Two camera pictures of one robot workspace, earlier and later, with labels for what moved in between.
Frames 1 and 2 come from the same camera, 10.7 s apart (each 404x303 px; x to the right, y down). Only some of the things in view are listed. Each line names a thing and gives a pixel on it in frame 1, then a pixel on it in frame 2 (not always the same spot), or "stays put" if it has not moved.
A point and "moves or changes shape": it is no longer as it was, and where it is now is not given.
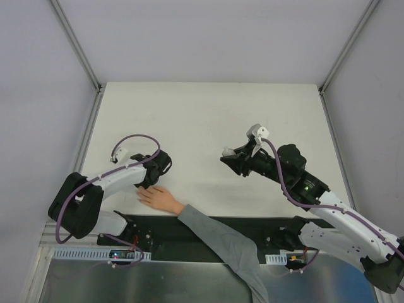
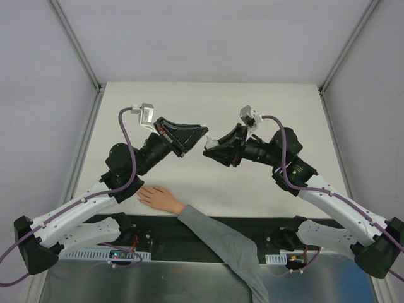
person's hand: [160, 198] stays put
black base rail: [172, 238] stays put
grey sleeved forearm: [240, 253] stays put
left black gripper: [146, 182] → [169, 136]
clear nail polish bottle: [227, 151] moves or changes shape
